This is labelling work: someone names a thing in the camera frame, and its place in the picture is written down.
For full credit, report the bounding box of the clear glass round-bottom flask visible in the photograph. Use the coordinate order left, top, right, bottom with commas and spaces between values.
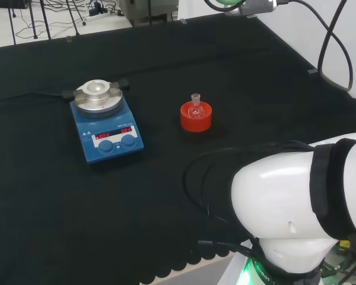
187, 93, 205, 120

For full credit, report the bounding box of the black equipment box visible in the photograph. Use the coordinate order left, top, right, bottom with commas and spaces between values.
0, 0, 31, 10

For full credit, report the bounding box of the black bench cloth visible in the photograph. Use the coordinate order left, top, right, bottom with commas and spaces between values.
0, 13, 356, 285

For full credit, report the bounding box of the heater with blue base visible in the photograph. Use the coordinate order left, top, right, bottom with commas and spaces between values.
61, 78, 145, 166

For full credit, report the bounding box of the black heater power cable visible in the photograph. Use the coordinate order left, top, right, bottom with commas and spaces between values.
0, 91, 63, 102

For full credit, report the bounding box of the grey cabinet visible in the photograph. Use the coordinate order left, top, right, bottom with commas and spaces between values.
126, 0, 180, 29

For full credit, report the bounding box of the black looped wrist cable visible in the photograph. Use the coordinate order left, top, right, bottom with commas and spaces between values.
277, 0, 354, 93

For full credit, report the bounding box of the black tripod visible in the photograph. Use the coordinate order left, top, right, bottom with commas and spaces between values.
5, 0, 53, 46
67, 0, 88, 38

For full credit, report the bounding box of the white power strip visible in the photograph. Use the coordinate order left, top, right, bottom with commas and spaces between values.
84, 8, 109, 21

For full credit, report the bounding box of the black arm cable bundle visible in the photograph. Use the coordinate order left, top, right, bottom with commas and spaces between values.
182, 140, 317, 227

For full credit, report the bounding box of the red ridged flask stand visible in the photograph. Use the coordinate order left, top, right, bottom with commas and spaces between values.
180, 100, 213, 132

